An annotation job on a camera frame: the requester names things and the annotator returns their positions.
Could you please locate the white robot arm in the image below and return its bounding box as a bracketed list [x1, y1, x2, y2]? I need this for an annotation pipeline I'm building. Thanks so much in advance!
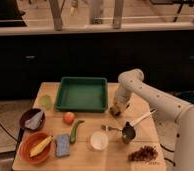
[112, 69, 194, 171]

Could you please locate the white cup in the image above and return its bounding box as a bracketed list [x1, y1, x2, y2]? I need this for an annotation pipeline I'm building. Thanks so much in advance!
[88, 131, 109, 151]

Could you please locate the green plastic tray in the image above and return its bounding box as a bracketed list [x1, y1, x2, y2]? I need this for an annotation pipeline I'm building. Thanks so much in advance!
[54, 77, 108, 113]

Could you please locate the green chili pepper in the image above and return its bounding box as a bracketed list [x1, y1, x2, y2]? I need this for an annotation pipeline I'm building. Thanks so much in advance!
[70, 120, 85, 144]

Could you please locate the orange tomato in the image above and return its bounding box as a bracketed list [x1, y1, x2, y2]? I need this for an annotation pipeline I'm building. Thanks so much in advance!
[63, 112, 75, 125]

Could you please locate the blue sponge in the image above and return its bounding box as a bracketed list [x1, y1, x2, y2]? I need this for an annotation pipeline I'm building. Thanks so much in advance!
[55, 134, 70, 157]

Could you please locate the light green lettuce leaf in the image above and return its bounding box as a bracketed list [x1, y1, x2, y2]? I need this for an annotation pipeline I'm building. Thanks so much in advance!
[39, 95, 52, 110]

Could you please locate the yellow corn cob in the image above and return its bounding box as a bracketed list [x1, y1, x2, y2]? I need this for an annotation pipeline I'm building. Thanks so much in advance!
[30, 136, 53, 157]

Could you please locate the grey crumpled cloth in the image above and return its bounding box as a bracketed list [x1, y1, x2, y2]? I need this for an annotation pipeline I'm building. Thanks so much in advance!
[25, 111, 43, 130]

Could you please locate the dark brown bowl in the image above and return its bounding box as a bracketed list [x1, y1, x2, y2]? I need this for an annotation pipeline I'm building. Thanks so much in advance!
[19, 108, 45, 132]

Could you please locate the orange bowl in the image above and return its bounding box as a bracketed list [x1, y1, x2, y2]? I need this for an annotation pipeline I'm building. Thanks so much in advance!
[19, 132, 53, 164]

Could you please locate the black power cable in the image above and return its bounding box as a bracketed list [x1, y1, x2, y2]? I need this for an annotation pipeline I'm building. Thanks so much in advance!
[160, 143, 176, 168]

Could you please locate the black cable left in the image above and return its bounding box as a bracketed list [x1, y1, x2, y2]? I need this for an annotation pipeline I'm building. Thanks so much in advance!
[0, 112, 24, 153]

